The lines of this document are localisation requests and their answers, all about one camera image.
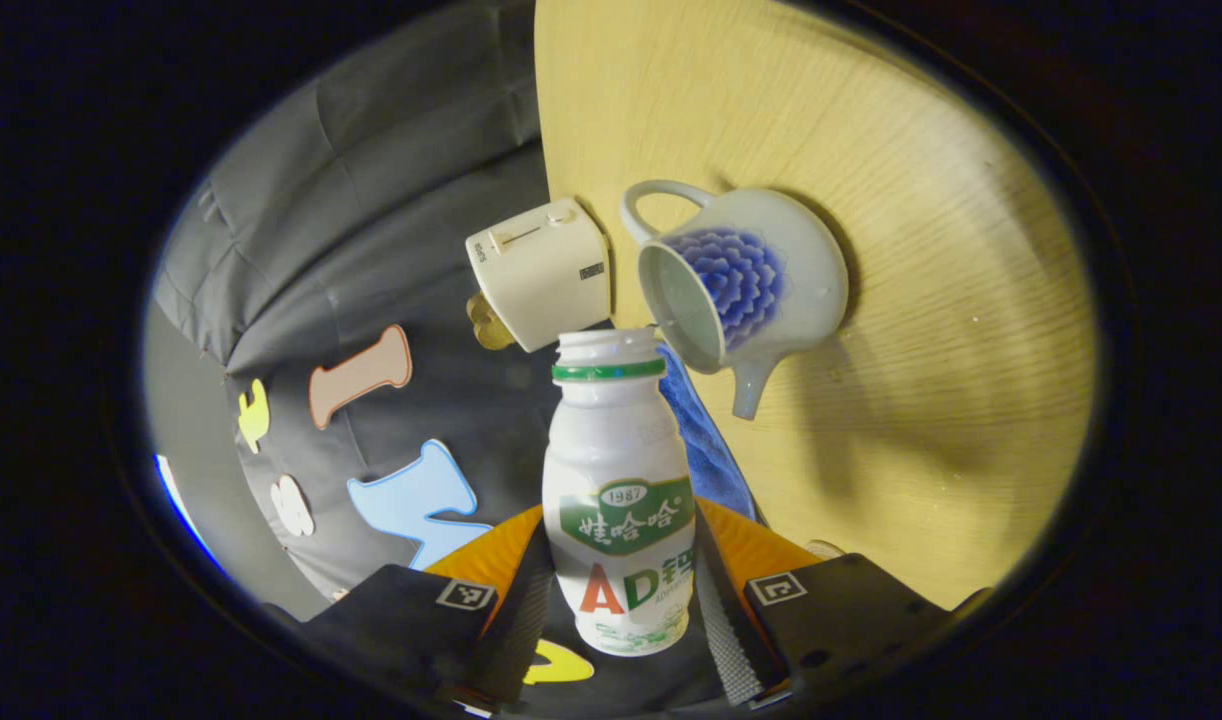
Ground white blue-flower teacup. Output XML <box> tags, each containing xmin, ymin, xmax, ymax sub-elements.
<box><xmin>621</xmin><ymin>180</ymin><xmax>850</xmax><ymax>421</ymax></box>

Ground blue towel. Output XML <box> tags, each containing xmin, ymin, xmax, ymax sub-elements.
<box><xmin>656</xmin><ymin>345</ymin><xmax>762</xmax><ymax>523</ymax></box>

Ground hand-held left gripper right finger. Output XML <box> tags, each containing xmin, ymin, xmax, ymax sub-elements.
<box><xmin>693</xmin><ymin>498</ymin><xmax>992</xmax><ymax>706</ymax></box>

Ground white toaster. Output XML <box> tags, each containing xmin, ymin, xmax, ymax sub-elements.
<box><xmin>465</xmin><ymin>197</ymin><xmax>612</xmax><ymax>353</ymax></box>

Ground white green-label water bottle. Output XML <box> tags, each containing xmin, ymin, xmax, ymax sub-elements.
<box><xmin>541</xmin><ymin>328</ymin><xmax>697</xmax><ymax>658</ymax></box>

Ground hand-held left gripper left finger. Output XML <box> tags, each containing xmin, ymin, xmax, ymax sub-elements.
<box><xmin>301</xmin><ymin>505</ymin><xmax>557</xmax><ymax>716</ymax></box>

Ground brown toast slices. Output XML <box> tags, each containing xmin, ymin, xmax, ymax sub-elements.
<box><xmin>466</xmin><ymin>293</ymin><xmax>518</xmax><ymax>351</ymax></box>

